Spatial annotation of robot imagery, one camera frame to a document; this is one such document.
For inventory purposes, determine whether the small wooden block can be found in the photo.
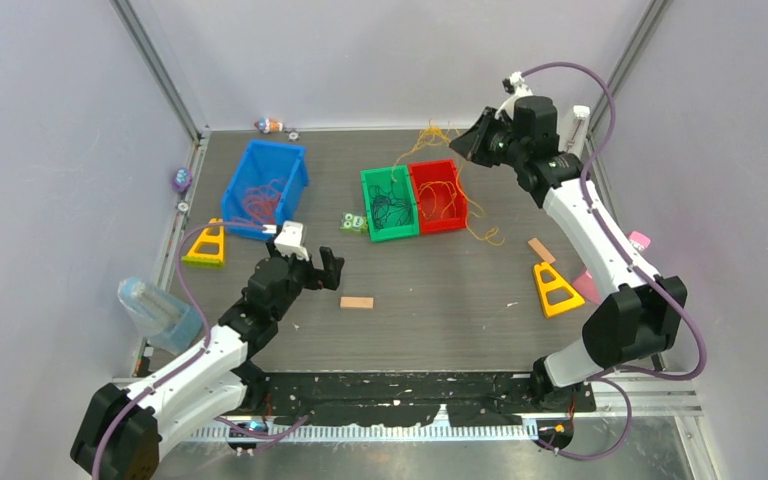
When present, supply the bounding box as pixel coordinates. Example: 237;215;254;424
339;296;375;310

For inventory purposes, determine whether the white metronome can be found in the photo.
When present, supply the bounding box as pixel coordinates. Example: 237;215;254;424
557;105;591;158

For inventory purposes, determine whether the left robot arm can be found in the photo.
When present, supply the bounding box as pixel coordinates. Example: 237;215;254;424
70;240;345;479

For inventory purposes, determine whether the blue plastic bin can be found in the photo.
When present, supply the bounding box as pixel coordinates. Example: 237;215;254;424
220;140;309;241

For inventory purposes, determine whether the purple round toy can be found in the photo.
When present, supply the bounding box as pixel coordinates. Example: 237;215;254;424
171;167;193;194

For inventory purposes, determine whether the small colourful figurine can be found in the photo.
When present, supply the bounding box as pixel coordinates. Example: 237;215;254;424
253;117;285;134

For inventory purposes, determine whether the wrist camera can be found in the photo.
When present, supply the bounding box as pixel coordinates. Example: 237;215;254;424
262;220;310;260
494;71;534;120

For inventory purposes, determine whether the pink metronome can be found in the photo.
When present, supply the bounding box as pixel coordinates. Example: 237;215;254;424
573;230;652;306

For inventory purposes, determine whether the green monster toy block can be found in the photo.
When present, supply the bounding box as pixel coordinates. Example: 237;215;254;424
340;212;369;234

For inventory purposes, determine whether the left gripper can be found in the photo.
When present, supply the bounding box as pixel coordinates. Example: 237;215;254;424
267;238;342;321

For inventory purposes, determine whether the green plastic bin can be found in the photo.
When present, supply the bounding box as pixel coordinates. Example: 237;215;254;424
360;165;420;243

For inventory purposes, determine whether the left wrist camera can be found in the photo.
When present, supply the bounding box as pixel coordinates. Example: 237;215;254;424
262;220;310;260

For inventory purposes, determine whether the clear plastic container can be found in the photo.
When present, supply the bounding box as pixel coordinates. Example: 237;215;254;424
117;277;203;355

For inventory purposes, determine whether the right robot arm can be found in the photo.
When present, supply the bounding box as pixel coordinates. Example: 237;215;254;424
450;96;687;411

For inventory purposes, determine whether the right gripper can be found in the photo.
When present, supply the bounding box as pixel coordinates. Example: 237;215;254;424
450;107;527;169

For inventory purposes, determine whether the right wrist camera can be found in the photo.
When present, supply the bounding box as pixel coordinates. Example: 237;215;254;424
494;71;534;120

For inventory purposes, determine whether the yellow ladder toy right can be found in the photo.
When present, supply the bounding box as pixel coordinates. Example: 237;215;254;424
533;262;586;318

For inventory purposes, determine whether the yellow triangle ladder toy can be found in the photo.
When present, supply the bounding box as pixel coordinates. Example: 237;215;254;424
181;218;226;269

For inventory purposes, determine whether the dark cable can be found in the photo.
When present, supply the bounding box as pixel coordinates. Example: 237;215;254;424
367;186;414;231

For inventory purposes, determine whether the red plastic bin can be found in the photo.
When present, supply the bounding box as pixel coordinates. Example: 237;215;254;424
408;159;468;235

